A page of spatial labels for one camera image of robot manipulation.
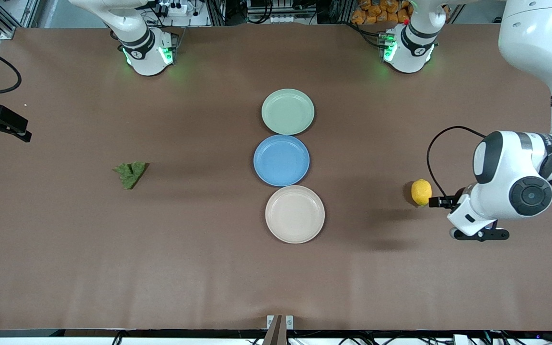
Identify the yellow lemon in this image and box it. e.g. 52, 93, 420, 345
411, 179, 433, 207

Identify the green lettuce leaf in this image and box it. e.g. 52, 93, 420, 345
112, 161, 150, 190

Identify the beige plate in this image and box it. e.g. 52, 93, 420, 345
265, 185, 326, 244

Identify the blue plate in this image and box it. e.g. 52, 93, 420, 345
253, 134, 311, 187

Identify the pale green plate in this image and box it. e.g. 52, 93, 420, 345
261, 88, 315, 136

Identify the bag of orange fruit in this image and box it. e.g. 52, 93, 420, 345
351, 0, 413, 24

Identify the white power strip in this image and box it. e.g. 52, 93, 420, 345
159, 1, 190, 15

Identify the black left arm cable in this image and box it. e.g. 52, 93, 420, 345
426, 0, 552, 198

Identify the black base cable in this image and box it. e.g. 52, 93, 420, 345
350, 22, 386, 48

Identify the metal table edge bracket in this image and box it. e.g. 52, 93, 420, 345
266, 315, 294, 345

